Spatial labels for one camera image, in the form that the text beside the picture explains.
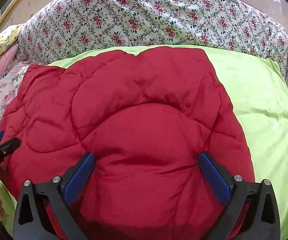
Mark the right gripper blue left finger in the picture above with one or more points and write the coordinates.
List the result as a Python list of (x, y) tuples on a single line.
[(31, 219)]

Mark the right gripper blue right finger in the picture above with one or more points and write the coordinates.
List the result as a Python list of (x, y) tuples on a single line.
[(261, 220)]

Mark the red quilted jacket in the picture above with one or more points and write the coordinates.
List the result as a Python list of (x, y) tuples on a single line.
[(146, 118)]

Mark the large floral print pillow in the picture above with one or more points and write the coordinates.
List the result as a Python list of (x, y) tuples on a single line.
[(10, 82)]

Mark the lime green bed sheet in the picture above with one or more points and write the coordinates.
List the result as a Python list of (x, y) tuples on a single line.
[(259, 97)]

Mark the small rose print quilt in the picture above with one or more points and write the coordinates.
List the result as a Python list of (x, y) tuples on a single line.
[(67, 28)]

